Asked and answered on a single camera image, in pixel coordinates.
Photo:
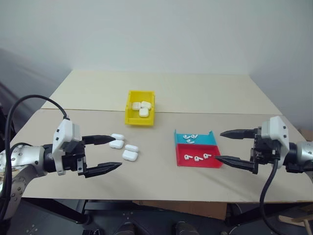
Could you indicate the brown cardboard sheet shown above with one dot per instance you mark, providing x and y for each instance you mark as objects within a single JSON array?
[{"x": 195, "y": 210}]

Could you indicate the black object beside table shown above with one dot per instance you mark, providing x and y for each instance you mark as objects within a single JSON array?
[{"x": 3, "y": 127}]

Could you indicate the yellow plastic bin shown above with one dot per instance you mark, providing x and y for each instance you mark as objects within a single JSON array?
[{"x": 139, "y": 121}]

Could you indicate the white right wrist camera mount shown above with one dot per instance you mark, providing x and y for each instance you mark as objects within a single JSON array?
[{"x": 276, "y": 129}]

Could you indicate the red plastic tray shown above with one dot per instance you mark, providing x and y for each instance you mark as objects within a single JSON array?
[{"x": 212, "y": 151}]

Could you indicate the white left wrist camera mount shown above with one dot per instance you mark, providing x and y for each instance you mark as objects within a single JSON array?
[{"x": 64, "y": 132}]

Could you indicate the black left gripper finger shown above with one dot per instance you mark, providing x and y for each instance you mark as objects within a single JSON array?
[
  {"x": 100, "y": 139},
  {"x": 102, "y": 168}
]

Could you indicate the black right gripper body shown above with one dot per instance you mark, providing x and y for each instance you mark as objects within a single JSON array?
[{"x": 264, "y": 149}]

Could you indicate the light wooden frame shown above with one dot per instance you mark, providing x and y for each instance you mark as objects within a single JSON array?
[{"x": 298, "y": 220}]

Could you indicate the black table frame leg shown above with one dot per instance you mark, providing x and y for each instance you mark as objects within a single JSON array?
[
  {"x": 82, "y": 211},
  {"x": 242, "y": 214}
]

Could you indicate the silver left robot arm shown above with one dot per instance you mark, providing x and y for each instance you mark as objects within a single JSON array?
[{"x": 24, "y": 156}]

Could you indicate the dark rounded shape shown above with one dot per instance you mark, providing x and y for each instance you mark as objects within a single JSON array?
[
  {"x": 126, "y": 227},
  {"x": 185, "y": 228}
]

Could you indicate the blue plastic tray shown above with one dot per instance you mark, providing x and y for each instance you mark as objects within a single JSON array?
[{"x": 207, "y": 140}]

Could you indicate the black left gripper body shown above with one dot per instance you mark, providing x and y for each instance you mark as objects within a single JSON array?
[{"x": 73, "y": 161}]

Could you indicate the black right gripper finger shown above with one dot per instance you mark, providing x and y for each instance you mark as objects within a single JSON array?
[
  {"x": 237, "y": 134},
  {"x": 234, "y": 162}
]

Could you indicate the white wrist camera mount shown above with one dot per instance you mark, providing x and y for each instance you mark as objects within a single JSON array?
[
  {"x": 64, "y": 132},
  {"x": 276, "y": 129}
]

